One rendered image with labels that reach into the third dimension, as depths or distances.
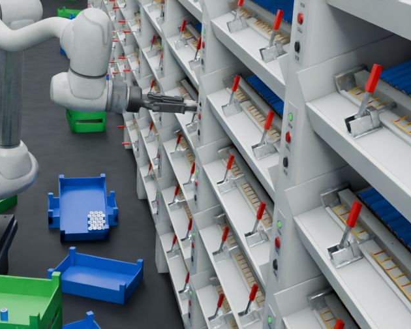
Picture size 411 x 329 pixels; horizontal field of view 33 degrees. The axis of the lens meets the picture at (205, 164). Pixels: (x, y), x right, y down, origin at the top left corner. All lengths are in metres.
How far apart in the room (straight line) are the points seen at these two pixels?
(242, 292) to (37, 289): 0.56
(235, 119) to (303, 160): 0.48
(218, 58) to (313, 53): 0.72
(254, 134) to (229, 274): 0.39
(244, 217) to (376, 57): 0.58
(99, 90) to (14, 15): 0.56
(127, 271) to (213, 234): 0.93
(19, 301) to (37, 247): 1.11
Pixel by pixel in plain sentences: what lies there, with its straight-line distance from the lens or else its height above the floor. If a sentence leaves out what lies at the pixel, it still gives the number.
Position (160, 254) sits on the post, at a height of 0.08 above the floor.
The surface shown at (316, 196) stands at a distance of 1.12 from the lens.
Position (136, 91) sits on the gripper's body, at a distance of 1.97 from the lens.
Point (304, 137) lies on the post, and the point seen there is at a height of 1.05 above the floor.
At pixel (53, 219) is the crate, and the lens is 3.10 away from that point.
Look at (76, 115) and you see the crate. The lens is 4.25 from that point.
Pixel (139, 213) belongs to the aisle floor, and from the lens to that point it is 3.24.
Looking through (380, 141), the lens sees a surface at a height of 1.12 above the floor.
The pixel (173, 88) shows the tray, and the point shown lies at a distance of 2.47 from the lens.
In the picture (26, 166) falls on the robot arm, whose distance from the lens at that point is 2.62.
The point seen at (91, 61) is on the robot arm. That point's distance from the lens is 1.88.
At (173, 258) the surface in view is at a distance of 2.51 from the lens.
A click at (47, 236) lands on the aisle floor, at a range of 3.05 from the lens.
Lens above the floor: 1.40
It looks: 21 degrees down
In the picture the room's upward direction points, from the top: 3 degrees clockwise
